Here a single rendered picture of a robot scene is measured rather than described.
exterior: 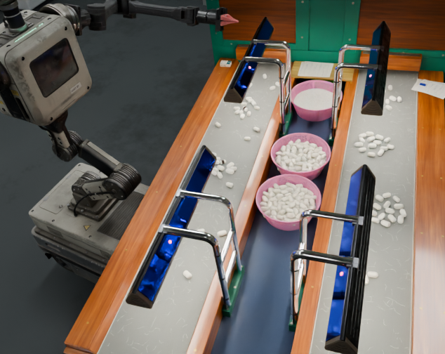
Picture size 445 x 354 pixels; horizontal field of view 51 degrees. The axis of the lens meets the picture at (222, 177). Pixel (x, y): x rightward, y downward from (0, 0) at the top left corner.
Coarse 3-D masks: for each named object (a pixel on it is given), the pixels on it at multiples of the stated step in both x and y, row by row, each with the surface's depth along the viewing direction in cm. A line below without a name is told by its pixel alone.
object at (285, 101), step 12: (288, 48) 211; (252, 60) 203; (264, 60) 201; (276, 60) 200; (288, 60) 215; (288, 72) 219; (288, 84) 224; (288, 96) 226; (288, 108) 235; (288, 120) 234
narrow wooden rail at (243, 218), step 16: (272, 112) 232; (272, 128) 223; (272, 144) 215; (256, 160) 208; (256, 176) 201; (256, 192) 195; (240, 208) 190; (256, 208) 199; (240, 224) 184; (240, 240) 178; (240, 256) 181; (208, 304) 160; (208, 320) 156; (192, 336) 153; (208, 336) 152; (192, 352) 149; (208, 352) 155
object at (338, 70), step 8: (344, 48) 203; (352, 48) 202; (360, 48) 200; (368, 48) 199; (376, 48) 198; (344, 64) 192; (352, 64) 191; (360, 64) 190; (368, 64) 189; (376, 64) 189; (336, 72) 195; (336, 80) 197; (336, 88) 201; (336, 96) 204; (336, 104) 207; (336, 112) 210; (336, 120) 230; (336, 128) 226; (328, 144) 222
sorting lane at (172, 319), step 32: (224, 96) 250; (256, 96) 247; (224, 128) 231; (192, 160) 217; (224, 192) 200; (160, 224) 191; (192, 224) 190; (224, 224) 188; (192, 256) 178; (192, 288) 169; (128, 320) 162; (160, 320) 161; (192, 320) 160; (128, 352) 154; (160, 352) 153
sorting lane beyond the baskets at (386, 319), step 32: (416, 96) 232; (352, 128) 220; (384, 128) 218; (352, 160) 205; (384, 160) 203; (384, 192) 190; (384, 256) 169; (384, 288) 160; (320, 320) 154; (384, 320) 152; (320, 352) 147; (384, 352) 145
